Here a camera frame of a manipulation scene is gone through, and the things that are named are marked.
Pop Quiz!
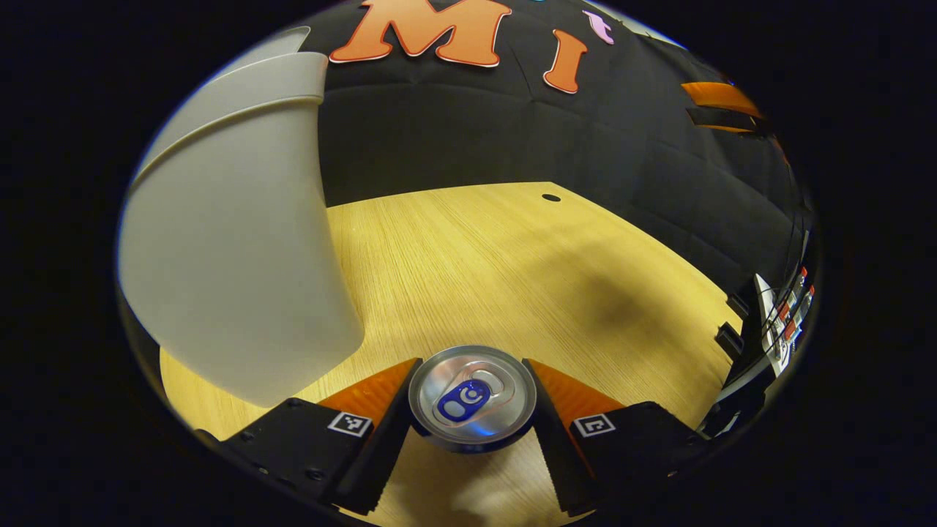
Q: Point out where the cluttered equipment stand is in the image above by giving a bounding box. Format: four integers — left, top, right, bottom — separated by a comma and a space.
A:
699, 231, 818, 440

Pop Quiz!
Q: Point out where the wooden desktop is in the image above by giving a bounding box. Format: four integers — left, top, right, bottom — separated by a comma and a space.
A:
157, 182, 744, 527

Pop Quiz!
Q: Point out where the silver pop can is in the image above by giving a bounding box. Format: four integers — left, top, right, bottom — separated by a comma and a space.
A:
408, 345, 538, 455

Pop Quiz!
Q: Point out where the black backdrop cloth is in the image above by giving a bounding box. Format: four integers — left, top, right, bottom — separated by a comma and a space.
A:
296, 0, 815, 294

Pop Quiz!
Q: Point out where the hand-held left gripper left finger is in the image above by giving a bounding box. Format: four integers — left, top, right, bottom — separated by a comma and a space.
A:
218, 357, 424, 517

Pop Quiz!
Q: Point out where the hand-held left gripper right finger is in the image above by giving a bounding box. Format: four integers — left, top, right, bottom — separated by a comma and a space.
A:
521, 357, 709, 517

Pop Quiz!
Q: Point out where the white desktop garbage bin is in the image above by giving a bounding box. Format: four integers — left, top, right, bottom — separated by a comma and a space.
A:
117, 26, 365, 409

